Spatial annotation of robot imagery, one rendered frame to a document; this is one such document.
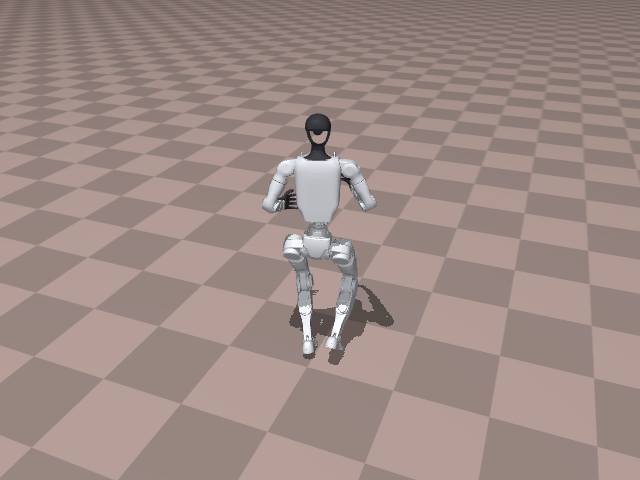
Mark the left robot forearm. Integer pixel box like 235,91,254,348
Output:
262,198,285,213

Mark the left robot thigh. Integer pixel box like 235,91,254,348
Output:
283,234,314,291

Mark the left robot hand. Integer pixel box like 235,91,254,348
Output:
278,189,298,209

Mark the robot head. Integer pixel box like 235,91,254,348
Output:
304,114,332,161

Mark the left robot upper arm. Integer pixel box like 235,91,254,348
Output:
262,159,296,213

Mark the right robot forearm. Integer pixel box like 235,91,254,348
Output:
351,185,377,205

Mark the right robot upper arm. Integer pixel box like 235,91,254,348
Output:
339,159,376,211

